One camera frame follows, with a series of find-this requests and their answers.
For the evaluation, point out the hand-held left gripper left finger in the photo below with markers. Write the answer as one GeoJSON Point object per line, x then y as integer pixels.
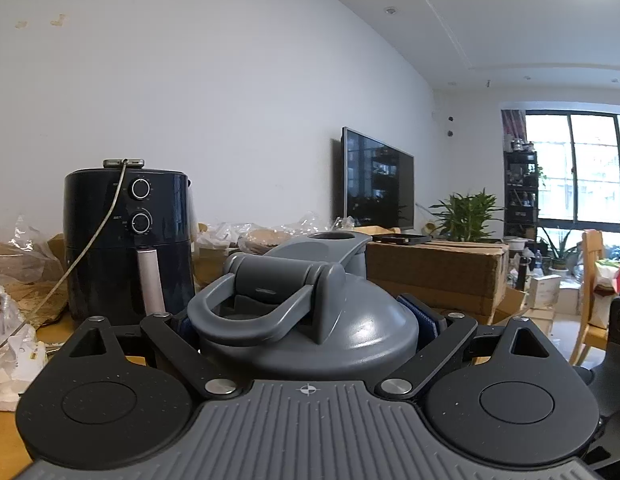
{"type": "Point", "coordinates": [186, 334]}

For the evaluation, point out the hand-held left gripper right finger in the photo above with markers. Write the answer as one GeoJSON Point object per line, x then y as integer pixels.
{"type": "Point", "coordinates": [429, 327]}

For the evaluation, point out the grey lid shaker bottle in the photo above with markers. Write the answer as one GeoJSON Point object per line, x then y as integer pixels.
{"type": "Point", "coordinates": [360, 330]}

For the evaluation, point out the printed cardboard box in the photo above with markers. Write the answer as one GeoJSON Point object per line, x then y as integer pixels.
{"type": "Point", "coordinates": [474, 310]}

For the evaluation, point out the plain cardboard box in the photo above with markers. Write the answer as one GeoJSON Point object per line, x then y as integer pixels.
{"type": "Point", "coordinates": [439, 265]}

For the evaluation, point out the black tray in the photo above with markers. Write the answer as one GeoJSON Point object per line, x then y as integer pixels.
{"type": "Point", "coordinates": [402, 238]}

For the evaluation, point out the red and white bag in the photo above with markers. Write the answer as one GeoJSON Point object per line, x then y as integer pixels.
{"type": "Point", "coordinates": [609, 290]}

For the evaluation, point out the dark blue air fryer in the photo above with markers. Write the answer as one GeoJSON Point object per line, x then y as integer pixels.
{"type": "Point", "coordinates": [95, 280]}

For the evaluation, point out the wooden chair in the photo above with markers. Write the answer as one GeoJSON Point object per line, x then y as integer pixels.
{"type": "Point", "coordinates": [592, 280]}

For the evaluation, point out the dark bottle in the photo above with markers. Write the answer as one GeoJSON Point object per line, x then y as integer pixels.
{"type": "Point", "coordinates": [525, 266]}

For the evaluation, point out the large potted green plant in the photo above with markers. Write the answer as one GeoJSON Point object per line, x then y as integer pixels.
{"type": "Point", "coordinates": [467, 217]}

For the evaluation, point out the white box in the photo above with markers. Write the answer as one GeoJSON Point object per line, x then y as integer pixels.
{"type": "Point", "coordinates": [544, 291]}

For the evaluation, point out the white pot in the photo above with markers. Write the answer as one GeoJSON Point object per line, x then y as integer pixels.
{"type": "Point", "coordinates": [515, 245]}

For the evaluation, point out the clear bag with red food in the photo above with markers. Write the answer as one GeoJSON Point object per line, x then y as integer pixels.
{"type": "Point", "coordinates": [260, 240]}

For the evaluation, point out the small potted plant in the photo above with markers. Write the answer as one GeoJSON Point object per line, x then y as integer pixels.
{"type": "Point", "coordinates": [559, 255]}

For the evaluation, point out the flat screen television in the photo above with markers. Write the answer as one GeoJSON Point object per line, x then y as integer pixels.
{"type": "Point", "coordinates": [377, 180]}

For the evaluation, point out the black shelf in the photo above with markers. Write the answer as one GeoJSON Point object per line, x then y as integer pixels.
{"type": "Point", "coordinates": [520, 195]}

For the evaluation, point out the white plastic bag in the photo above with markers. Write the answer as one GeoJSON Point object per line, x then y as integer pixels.
{"type": "Point", "coordinates": [15, 375]}

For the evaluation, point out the clear bag with brown food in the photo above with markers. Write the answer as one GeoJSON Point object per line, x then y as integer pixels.
{"type": "Point", "coordinates": [20, 260]}

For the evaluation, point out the flat grey device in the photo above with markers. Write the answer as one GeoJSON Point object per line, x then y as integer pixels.
{"type": "Point", "coordinates": [123, 163]}

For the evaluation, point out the patterned curtain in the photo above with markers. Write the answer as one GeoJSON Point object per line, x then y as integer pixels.
{"type": "Point", "coordinates": [512, 127]}

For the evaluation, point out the window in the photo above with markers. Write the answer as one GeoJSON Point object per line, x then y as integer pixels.
{"type": "Point", "coordinates": [584, 170]}

